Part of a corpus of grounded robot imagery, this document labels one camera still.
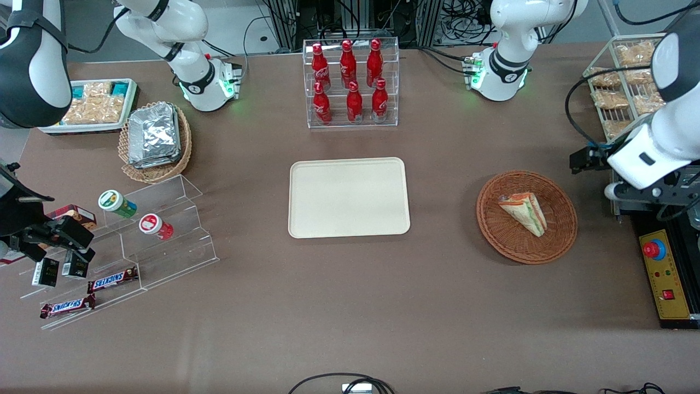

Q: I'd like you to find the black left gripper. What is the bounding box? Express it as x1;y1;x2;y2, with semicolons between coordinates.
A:
570;143;609;175

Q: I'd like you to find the triangle sandwich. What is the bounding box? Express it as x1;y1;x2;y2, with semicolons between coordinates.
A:
498;192;547;237

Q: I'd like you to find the round brown wicker basket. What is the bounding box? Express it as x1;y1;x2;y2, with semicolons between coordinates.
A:
476;170;579;266

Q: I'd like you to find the oval tan wicker basket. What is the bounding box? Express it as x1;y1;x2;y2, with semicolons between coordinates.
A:
119;101;193;184

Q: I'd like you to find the white plastic snack tray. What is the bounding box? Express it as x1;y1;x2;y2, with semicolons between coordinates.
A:
38;78;140;135

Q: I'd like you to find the beige rectangular tray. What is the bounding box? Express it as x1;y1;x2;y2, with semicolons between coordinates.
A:
288;157;411;240

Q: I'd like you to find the small black box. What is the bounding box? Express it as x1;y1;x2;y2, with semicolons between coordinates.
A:
62;254;90;280
32;257;60;288

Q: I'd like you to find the brown chocolate box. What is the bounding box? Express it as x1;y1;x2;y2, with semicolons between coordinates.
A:
46;204;98;230

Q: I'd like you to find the brown snickers bar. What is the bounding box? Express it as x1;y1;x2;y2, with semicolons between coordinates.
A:
87;266;139;294
39;294;96;320

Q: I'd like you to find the clear bag of beige snacks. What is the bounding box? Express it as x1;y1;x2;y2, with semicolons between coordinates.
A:
590;67;621;88
82;82;113;100
603;120;636;140
616;42;657;65
62;97;125;125
593;89;629;110
623;65;655;84
633;90;666;114

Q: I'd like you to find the green lid snack can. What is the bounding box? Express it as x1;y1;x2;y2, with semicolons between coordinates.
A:
98;189;138;219

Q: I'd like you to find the red lid snack can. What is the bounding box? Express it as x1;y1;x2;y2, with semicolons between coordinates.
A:
138;213;174;241

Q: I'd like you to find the clear acrylic step display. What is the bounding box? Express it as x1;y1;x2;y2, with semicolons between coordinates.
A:
19;174;220;331

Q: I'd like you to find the silver foil pack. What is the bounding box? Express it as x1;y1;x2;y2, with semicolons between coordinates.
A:
131;150;183;170
129;103;182;163

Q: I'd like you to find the yellow control panel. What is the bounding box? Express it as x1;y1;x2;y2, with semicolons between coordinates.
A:
638;229;692;321

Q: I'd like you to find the black appliance base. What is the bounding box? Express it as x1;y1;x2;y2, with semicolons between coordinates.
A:
610;170;700;330

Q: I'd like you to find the red cola bottle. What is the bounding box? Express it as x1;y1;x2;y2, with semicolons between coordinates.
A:
313;81;333;124
347;81;363;123
312;43;331;91
372;78;389;121
340;39;357;88
366;38;383;88

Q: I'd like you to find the clear acrylic bottle rack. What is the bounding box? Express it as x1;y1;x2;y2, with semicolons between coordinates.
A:
303;37;400;129

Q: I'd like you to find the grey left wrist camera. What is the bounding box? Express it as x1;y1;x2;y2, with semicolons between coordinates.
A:
604;181;657;204

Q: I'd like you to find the white wire rack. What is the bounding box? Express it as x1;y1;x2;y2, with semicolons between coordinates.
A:
582;34;674;144

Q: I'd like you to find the black cable bundle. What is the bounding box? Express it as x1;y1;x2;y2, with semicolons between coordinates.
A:
440;0;493;44

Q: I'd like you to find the aluminium profile post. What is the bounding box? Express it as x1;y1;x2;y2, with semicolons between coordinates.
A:
272;0;299;53
417;0;442;47

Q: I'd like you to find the black looped cable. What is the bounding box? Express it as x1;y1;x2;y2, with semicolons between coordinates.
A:
288;373;395;394

